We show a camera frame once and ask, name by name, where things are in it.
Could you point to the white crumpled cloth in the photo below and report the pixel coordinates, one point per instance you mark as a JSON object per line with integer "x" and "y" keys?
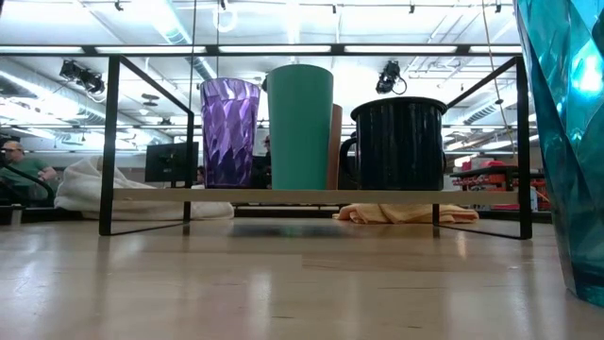
{"x": 80, "y": 189}

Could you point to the person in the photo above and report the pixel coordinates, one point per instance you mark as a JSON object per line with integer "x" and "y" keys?
{"x": 28, "y": 167}

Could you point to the red storage bins rack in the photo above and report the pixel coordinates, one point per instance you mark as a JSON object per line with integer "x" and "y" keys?
{"x": 495, "y": 181}

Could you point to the black overhead frame bar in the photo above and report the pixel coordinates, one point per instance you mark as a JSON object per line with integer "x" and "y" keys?
{"x": 337, "y": 48}

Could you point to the purple faceted plastic tumbler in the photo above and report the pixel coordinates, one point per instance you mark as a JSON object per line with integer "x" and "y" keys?
{"x": 229, "y": 134}

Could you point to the plain green plastic cup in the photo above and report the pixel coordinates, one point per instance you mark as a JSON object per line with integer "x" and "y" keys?
{"x": 299, "y": 127}

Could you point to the teal faceted plastic tumbler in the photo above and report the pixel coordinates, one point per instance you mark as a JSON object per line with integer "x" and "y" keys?
{"x": 571, "y": 165}

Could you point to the black computer monitor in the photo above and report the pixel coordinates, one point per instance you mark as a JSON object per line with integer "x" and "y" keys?
{"x": 170, "y": 163}

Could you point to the black overhead camera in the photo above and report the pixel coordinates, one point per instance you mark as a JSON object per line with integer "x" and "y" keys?
{"x": 389, "y": 75}

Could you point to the yellow waffle cloth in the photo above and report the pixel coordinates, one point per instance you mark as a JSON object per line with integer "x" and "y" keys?
{"x": 406, "y": 213}

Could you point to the black-framed wooden shelf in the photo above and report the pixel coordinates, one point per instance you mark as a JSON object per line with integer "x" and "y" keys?
{"x": 307, "y": 197}

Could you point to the dark blue speckled enamel mug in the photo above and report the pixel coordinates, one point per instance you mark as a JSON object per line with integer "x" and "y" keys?
{"x": 401, "y": 146}

